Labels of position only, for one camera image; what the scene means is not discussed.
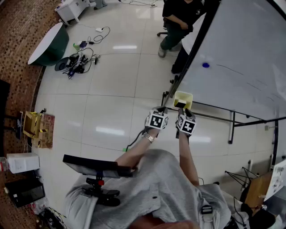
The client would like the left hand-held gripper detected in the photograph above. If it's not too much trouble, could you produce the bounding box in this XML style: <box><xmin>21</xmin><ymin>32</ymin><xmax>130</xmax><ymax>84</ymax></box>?
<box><xmin>144</xmin><ymin>106</ymin><xmax>170</xmax><ymax>137</ymax></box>

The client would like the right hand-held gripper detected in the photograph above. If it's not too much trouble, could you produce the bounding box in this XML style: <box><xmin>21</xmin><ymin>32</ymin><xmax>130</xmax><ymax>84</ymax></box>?
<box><xmin>175</xmin><ymin>108</ymin><xmax>198</xmax><ymax>140</ymax></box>

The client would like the cream whiteboard box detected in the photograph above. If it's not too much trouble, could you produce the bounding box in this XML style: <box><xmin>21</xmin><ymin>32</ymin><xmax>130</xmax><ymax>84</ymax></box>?
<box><xmin>172</xmin><ymin>90</ymin><xmax>193</xmax><ymax>110</ymax></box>

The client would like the person's right forearm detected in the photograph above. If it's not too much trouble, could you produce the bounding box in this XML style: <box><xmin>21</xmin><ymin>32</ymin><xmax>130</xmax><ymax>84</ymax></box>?
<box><xmin>178</xmin><ymin>133</ymin><xmax>200</xmax><ymax>187</ymax></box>

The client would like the person's left forearm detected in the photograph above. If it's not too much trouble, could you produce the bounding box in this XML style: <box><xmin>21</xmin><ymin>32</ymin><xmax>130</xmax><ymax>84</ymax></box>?
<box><xmin>115</xmin><ymin>131</ymin><xmax>160</xmax><ymax>170</ymax></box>

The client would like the large whiteboard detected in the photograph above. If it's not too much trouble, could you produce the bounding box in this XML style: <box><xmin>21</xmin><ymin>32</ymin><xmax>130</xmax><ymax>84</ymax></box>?
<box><xmin>178</xmin><ymin>0</ymin><xmax>286</xmax><ymax>120</ymax></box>

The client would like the cardboard box with striped tape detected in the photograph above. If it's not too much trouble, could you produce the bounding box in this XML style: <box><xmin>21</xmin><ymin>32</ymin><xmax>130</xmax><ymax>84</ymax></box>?
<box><xmin>22</xmin><ymin>110</ymin><xmax>55</xmax><ymax>149</ymax></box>

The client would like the silver wristwatch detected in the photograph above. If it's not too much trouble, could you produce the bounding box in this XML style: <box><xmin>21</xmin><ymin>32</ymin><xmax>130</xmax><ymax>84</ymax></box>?
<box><xmin>141</xmin><ymin>132</ymin><xmax>156</xmax><ymax>144</ymax></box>

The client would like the person's grey shirt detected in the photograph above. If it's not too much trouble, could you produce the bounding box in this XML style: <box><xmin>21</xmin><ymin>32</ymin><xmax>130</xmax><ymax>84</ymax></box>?
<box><xmin>64</xmin><ymin>148</ymin><xmax>232</xmax><ymax>229</ymax></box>

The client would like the black chest-mounted screen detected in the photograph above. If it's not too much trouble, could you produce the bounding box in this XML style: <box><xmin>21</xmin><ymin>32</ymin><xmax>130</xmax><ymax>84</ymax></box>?
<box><xmin>62</xmin><ymin>154</ymin><xmax>137</xmax><ymax>178</ymax></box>

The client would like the wooden board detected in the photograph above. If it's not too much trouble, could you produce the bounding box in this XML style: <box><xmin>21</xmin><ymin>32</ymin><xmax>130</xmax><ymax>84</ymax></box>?
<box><xmin>243</xmin><ymin>171</ymin><xmax>273</xmax><ymax>210</ymax></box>

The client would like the white panel device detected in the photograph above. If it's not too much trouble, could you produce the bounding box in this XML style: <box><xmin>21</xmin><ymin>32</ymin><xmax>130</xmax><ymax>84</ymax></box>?
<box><xmin>263</xmin><ymin>159</ymin><xmax>286</xmax><ymax>202</ymax></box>

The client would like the round white green table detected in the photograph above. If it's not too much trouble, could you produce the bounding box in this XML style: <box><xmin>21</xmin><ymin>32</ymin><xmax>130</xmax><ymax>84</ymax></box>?
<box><xmin>27</xmin><ymin>22</ymin><xmax>70</xmax><ymax>67</ymax></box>

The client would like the white carton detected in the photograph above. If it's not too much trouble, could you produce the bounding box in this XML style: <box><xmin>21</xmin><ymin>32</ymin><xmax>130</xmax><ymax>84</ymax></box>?
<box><xmin>6</xmin><ymin>153</ymin><xmax>41</xmax><ymax>174</ymax></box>

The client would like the white cabinet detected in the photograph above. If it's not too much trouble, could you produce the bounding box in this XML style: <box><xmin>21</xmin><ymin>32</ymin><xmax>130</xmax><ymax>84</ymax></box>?
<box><xmin>55</xmin><ymin>0</ymin><xmax>90</xmax><ymax>25</ymax></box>

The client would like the black flat case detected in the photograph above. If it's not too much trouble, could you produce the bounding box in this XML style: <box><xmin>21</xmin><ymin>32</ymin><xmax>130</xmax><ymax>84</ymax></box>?
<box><xmin>4</xmin><ymin>178</ymin><xmax>46</xmax><ymax>208</ymax></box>

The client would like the clear water bottle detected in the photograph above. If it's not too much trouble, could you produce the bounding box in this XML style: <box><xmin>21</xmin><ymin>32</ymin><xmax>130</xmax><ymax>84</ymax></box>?
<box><xmin>0</xmin><ymin>157</ymin><xmax>10</xmax><ymax>172</ymax></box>

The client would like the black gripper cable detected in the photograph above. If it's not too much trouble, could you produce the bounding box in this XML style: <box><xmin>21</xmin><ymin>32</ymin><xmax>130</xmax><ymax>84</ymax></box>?
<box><xmin>125</xmin><ymin>129</ymin><xmax>147</xmax><ymax>153</ymax></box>

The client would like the black wire-leg stand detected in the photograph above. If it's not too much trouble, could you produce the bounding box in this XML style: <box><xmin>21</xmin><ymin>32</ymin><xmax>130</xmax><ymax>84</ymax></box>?
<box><xmin>224</xmin><ymin>166</ymin><xmax>260</xmax><ymax>192</ymax></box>

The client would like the black strap buckle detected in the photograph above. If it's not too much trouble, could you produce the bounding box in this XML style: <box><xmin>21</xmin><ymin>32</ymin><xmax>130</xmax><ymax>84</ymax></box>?
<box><xmin>201</xmin><ymin>205</ymin><xmax>213</xmax><ymax>216</ymax></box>

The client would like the black clamp mount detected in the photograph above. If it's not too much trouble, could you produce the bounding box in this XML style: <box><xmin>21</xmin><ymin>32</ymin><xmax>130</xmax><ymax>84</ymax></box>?
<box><xmin>82</xmin><ymin>177</ymin><xmax>121</xmax><ymax>207</ymax></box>

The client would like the pile of cables and devices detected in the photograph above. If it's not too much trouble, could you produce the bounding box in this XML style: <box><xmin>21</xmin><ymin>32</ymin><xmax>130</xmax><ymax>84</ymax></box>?
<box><xmin>54</xmin><ymin>47</ymin><xmax>101</xmax><ymax>80</ymax></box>

